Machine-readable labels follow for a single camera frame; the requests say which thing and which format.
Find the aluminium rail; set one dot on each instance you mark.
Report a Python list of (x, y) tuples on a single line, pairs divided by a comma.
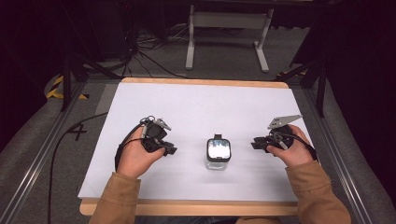
[(43, 155), (339, 155)]

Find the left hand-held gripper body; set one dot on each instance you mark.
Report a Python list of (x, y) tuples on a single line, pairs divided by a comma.
[(153, 132)]

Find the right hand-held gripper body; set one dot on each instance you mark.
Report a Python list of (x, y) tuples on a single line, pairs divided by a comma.
[(280, 133)]

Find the white table sheet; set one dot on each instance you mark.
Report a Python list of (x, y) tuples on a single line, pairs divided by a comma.
[(199, 109)]

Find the person's left hand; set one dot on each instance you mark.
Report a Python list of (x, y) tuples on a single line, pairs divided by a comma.
[(136, 158)]

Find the clear jar with black lid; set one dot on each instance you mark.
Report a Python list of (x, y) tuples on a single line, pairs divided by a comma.
[(218, 151)]

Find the black tripod stand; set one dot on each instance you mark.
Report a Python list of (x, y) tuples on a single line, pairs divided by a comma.
[(71, 74), (315, 77)]

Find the person's right hand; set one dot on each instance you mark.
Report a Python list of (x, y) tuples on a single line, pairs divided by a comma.
[(294, 151)]

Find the yellow black floor tape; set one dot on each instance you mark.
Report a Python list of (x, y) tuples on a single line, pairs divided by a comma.
[(56, 89)]

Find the white metal table frame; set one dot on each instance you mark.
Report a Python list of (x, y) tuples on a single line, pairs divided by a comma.
[(227, 20)]

